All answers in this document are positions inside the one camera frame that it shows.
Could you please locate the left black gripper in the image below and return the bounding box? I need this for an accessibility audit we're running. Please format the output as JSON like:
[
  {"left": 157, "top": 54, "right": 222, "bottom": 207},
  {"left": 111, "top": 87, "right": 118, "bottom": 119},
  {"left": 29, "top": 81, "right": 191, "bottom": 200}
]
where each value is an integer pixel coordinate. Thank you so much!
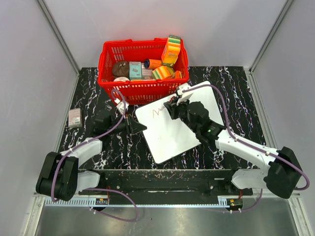
[{"left": 107, "top": 112, "right": 147, "bottom": 136}]

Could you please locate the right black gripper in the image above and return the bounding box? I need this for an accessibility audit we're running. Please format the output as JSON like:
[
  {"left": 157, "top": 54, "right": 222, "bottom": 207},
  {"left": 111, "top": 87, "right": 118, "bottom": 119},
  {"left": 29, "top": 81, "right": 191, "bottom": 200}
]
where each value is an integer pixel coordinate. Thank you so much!
[{"left": 165, "top": 95, "right": 198, "bottom": 133}]

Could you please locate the white whiteboard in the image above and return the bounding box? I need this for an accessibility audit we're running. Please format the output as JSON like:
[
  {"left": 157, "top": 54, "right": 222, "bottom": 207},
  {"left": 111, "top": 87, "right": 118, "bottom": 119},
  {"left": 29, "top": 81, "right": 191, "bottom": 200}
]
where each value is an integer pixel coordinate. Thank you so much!
[{"left": 135, "top": 81, "right": 223, "bottom": 164}]

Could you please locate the red capped whiteboard marker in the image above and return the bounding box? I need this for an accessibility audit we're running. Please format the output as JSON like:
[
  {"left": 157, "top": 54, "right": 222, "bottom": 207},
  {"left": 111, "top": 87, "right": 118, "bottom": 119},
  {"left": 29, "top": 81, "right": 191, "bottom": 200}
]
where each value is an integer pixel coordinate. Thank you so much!
[{"left": 163, "top": 96, "right": 177, "bottom": 110}]

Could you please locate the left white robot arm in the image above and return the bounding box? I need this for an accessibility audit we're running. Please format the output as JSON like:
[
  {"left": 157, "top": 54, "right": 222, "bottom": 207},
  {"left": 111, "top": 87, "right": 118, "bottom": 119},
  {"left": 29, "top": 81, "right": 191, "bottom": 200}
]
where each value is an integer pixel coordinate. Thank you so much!
[{"left": 35, "top": 115, "right": 147, "bottom": 202}]

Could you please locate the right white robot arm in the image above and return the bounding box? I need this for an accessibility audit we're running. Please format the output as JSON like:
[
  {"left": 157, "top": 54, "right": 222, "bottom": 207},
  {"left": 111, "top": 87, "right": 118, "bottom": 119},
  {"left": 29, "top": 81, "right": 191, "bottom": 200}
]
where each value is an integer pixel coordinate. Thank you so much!
[{"left": 163, "top": 97, "right": 302, "bottom": 199}]

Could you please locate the red plastic shopping basket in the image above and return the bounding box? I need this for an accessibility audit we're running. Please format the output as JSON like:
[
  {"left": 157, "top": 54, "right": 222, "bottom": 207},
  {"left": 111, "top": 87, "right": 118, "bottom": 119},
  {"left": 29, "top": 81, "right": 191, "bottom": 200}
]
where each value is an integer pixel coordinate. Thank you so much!
[{"left": 97, "top": 38, "right": 189, "bottom": 105}]

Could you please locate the orange snack packet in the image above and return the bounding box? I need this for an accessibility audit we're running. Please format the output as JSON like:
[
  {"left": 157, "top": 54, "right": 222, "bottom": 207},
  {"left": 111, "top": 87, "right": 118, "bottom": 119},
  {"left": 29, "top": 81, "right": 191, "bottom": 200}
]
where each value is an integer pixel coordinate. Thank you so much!
[{"left": 171, "top": 70, "right": 182, "bottom": 79}]

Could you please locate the yellow green sponge pack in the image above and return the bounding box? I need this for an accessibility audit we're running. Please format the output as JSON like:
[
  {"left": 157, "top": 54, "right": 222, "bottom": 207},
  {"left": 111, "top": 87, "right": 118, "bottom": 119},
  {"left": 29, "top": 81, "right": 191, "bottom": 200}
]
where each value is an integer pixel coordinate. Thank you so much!
[{"left": 152, "top": 65, "right": 175, "bottom": 80}]

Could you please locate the orange blue can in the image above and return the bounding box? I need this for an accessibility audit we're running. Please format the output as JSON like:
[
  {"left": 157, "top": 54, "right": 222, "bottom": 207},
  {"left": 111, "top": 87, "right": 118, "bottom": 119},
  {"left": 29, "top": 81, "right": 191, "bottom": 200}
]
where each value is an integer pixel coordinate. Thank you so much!
[{"left": 144, "top": 59, "right": 162, "bottom": 70}]

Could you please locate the white round lid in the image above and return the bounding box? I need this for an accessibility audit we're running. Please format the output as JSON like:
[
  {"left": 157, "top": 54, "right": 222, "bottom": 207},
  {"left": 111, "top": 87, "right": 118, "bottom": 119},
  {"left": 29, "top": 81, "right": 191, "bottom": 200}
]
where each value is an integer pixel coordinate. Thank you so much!
[{"left": 114, "top": 77, "right": 129, "bottom": 82}]

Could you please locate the teal small box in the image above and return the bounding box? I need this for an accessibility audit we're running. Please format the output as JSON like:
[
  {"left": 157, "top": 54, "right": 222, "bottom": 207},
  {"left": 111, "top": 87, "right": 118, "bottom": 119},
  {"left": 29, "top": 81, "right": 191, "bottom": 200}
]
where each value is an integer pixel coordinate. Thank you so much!
[{"left": 129, "top": 61, "right": 142, "bottom": 81}]

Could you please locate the orange juice carton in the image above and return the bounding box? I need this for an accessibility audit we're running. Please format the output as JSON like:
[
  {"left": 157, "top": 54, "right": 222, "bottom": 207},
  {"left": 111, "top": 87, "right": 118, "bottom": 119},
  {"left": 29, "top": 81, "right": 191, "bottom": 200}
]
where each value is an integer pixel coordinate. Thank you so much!
[{"left": 161, "top": 35, "right": 181, "bottom": 67}]

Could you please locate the brown chocolate muffin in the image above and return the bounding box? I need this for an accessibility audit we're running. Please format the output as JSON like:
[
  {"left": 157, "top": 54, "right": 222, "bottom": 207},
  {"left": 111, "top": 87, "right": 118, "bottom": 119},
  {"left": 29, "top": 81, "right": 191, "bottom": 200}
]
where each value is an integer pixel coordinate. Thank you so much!
[{"left": 112, "top": 60, "right": 129, "bottom": 77}]

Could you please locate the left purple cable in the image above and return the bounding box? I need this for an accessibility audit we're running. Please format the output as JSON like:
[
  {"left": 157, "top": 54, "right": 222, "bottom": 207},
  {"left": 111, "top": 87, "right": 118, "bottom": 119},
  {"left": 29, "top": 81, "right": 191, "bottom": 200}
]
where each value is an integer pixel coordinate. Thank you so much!
[{"left": 50, "top": 89, "right": 140, "bottom": 222}]

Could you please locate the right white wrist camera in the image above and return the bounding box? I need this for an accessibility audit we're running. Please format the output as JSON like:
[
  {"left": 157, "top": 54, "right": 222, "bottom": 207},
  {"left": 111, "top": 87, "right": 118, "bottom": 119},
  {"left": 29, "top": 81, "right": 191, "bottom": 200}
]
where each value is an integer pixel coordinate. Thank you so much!
[{"left": 176, "top": 83, "right": 193, "bottom": 106}]

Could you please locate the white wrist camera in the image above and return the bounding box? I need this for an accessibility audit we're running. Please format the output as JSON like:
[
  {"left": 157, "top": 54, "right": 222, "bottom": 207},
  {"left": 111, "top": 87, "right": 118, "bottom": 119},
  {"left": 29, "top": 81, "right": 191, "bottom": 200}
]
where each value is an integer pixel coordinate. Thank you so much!
[
  {"left": 176, "top": 83, "right": 193, "bottom": 106},
  {"left": 114, "top": 98, "right": 129, "bottom": 115}
]

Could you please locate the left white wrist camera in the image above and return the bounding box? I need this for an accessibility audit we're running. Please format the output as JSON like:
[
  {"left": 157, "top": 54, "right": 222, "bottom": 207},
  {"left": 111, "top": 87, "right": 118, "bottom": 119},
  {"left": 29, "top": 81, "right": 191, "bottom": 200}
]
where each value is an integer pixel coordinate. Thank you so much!
[{"left": 114, "top": 98, "right": 129, "bottom": 115}]

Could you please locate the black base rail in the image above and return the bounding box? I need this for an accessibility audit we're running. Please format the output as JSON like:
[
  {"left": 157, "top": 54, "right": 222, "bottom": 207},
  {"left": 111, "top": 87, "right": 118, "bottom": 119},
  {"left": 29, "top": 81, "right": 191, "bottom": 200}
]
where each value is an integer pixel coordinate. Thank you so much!
[{"left": 78, "top": 169, "right": 259, "bottom": 206}]

